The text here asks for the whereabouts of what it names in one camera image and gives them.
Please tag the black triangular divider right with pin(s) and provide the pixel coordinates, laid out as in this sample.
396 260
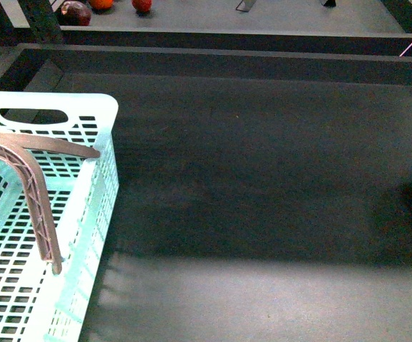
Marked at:
328 3

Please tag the dark red apple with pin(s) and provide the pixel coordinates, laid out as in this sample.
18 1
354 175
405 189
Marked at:
75 13

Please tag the orange fruit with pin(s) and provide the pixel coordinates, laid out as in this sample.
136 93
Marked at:
101 5

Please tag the black triangular divider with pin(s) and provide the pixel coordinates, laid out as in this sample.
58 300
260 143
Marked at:
328 3
245 5

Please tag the black triangular divider left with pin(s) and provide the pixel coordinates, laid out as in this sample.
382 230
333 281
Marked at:
245 5

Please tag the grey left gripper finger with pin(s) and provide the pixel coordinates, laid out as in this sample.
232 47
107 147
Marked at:
39 142
18 157

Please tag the black far display tray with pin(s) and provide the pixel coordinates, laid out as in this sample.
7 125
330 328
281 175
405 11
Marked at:
379 28

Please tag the light blue plastic basket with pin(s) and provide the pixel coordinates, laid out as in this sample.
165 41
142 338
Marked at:
35 303

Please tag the black near display tray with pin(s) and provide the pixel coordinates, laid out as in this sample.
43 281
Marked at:
263 196

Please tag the black display tray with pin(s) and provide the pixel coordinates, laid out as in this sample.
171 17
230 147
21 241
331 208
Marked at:
263 196
379 28

